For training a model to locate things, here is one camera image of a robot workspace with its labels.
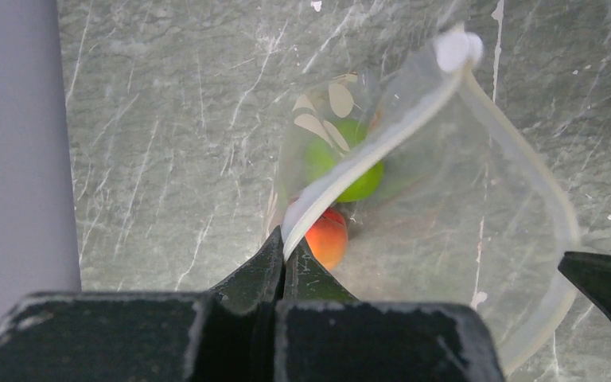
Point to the clear dotted zip bag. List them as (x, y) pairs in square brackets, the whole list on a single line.
[(466, 211)]

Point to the orange peach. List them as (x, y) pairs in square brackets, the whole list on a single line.
[(328, 237)]

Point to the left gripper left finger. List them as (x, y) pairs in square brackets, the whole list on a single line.
[(224, 333)]

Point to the green apple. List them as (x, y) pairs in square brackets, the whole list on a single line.
[(320, 158)]

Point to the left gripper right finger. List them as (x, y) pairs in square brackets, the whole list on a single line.
[(332, 340)]

